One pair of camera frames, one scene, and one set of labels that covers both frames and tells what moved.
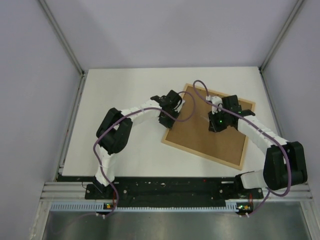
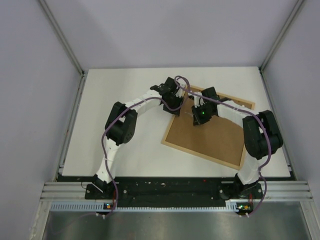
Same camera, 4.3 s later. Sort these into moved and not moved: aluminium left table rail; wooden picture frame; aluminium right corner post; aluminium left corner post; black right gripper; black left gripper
Moved: black right gripper; black left gripper
Not moved: aluminium left table rail; wooden picture frame; aluminium left corner post; aluminium right corner post
